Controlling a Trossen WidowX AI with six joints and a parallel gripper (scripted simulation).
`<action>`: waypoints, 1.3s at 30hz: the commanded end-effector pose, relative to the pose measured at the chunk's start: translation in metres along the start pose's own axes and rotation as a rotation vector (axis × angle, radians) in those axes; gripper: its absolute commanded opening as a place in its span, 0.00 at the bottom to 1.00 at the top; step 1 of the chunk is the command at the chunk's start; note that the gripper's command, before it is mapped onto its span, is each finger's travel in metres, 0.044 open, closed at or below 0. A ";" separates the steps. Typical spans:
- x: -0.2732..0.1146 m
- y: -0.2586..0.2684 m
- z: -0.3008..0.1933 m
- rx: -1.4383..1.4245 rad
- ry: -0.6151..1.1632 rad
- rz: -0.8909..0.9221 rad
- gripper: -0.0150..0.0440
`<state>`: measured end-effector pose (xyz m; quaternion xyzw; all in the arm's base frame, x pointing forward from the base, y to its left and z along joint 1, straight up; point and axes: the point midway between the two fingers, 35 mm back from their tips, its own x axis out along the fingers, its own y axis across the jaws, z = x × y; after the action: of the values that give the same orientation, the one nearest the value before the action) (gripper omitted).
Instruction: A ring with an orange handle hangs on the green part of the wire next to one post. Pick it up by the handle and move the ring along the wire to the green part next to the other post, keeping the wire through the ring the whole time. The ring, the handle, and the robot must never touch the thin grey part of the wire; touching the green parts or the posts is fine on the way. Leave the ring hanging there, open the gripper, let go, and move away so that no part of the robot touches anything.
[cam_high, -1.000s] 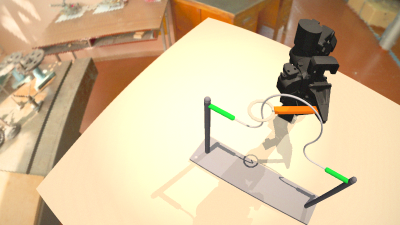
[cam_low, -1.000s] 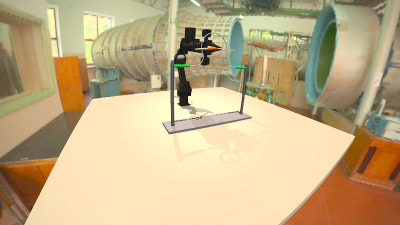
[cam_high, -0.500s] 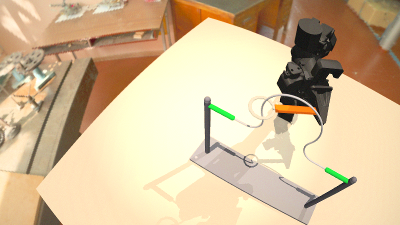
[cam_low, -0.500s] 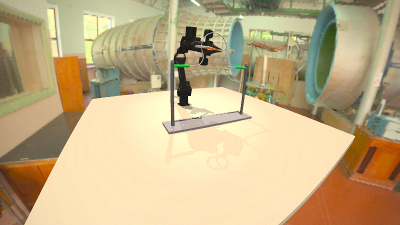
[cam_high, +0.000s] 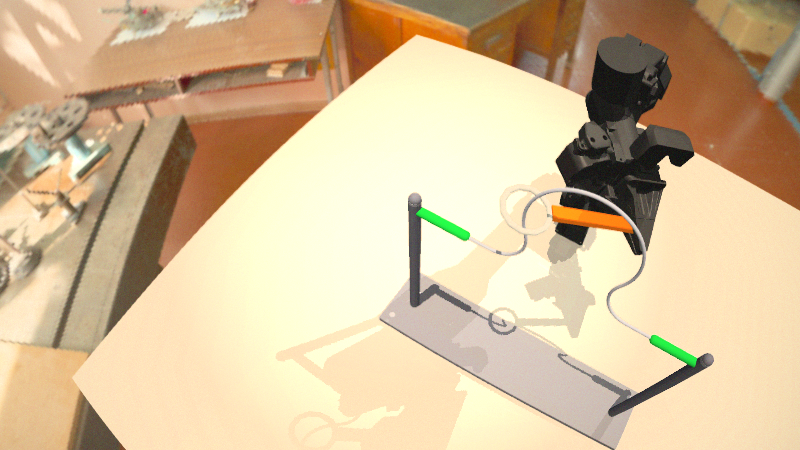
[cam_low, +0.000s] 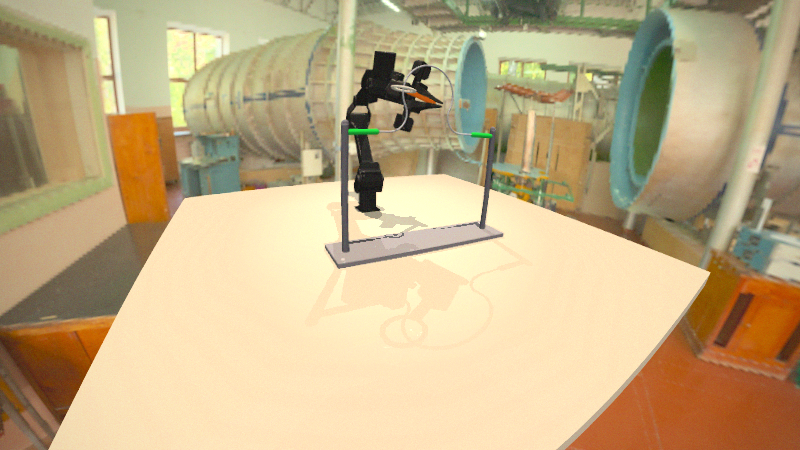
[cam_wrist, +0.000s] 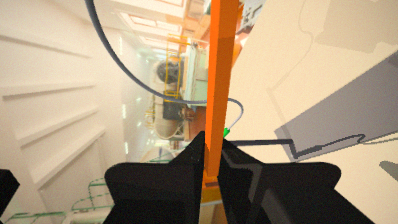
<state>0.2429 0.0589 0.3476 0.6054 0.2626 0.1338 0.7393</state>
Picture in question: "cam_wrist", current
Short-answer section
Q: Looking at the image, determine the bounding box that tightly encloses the white ring with orange handle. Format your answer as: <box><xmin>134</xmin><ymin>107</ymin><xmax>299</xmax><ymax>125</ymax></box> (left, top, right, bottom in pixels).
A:
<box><xmin>204</xmin><ymin>0</ymin><xmax>239</xmax><ymax>177</ymax></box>

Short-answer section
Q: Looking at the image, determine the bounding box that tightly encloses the grey and green bent wire on two posts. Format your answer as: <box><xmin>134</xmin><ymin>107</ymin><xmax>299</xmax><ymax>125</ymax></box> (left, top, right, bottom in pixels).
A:
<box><xmin>84</xmin><ymin>0</ymin><xmax>398</xmax><ymax>162</ymax></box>

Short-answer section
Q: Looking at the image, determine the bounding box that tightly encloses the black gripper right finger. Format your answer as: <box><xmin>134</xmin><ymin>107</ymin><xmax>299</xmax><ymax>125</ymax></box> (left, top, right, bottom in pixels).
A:
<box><xmin>217</xmin><ymin>137</ymin><xmax>341</xmax><ymax>224</ymax></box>

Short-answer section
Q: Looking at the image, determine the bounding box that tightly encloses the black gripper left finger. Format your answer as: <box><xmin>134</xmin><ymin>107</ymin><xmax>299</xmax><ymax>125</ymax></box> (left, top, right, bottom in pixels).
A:
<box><xmin>104</xmin><ymin>131</ymin><xmax>205</xmax><ymax>224</ymax></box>

